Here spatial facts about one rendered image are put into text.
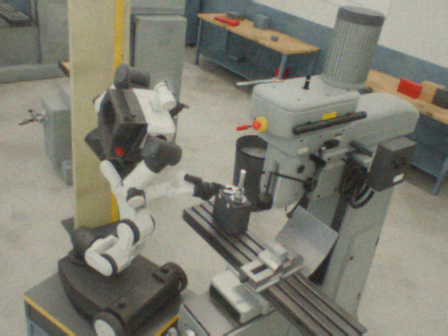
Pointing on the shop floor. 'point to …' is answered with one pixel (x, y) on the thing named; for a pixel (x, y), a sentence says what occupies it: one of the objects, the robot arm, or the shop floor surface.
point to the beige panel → (102, 69)
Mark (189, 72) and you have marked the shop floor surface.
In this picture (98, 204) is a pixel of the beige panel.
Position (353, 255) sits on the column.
